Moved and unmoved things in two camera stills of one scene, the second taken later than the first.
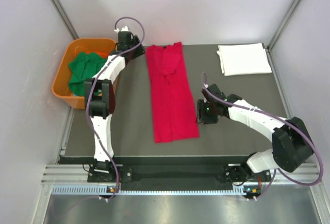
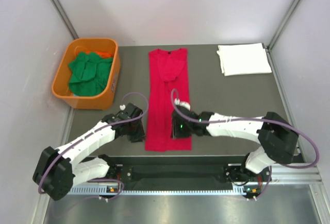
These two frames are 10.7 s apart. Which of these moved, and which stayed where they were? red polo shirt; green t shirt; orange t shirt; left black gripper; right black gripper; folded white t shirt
Moved: left black gripper; right black gripper; red polo shirt
Stayed: folded white t shirt; green t shirt; orange t shirt
